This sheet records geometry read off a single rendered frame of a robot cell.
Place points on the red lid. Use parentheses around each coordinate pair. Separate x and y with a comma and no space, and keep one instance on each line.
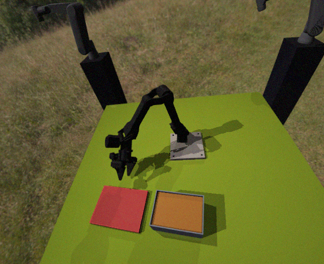
(120,208)

